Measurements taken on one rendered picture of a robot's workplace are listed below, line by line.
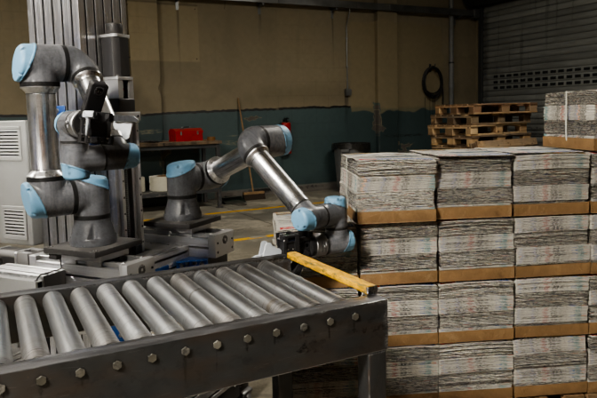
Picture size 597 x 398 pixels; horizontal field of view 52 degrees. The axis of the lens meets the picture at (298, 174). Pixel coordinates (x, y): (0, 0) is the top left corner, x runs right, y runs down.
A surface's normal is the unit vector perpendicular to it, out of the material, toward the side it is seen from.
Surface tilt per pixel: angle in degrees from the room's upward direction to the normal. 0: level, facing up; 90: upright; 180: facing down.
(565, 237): 90
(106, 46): 90
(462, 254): 90
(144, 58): 90
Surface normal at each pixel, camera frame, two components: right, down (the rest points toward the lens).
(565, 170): 0.09, 0.10
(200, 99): 0.46, 0.07
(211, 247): -0.43, 0.10
